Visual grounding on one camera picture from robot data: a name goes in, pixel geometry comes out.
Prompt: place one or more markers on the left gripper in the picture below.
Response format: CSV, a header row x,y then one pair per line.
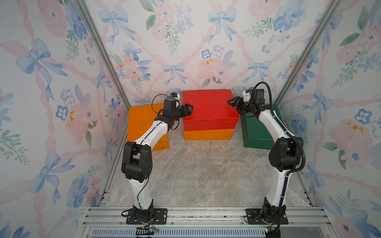
x,y
185,109

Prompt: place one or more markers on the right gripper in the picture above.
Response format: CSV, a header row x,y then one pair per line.
x,y
236,99

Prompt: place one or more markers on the red shoebox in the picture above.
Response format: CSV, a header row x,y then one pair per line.
x,y
210,110

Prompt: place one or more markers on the orange shoebox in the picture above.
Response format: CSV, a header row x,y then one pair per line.
x,y
208,134
140,120

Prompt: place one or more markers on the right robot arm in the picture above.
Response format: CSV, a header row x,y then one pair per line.
x,y
286,156

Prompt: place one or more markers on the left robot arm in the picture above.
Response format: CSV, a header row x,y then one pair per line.
x,y
137,162

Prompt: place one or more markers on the green shoebox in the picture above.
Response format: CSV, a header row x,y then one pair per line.
x,y
255,134

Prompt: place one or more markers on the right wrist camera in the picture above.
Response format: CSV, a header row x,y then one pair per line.
x,y
247,95

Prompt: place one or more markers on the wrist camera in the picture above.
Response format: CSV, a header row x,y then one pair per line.
x,y
175,95
247,95

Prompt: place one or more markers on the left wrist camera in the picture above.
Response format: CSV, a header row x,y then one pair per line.
x,y
175,95

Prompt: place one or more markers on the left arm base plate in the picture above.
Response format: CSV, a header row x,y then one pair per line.
x,y
155,216

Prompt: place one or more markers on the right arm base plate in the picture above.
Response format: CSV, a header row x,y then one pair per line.
x,y
256,216

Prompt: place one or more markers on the right corner aluminium post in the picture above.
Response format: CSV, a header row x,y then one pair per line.
x,y
318,32

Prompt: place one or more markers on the corner aluminium post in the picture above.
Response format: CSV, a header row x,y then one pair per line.
x,y
318,32
90,24

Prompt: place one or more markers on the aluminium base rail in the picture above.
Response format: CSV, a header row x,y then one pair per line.
x,y
207,222

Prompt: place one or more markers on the left corner aluminium post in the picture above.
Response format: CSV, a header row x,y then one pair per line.
x,y
90,24

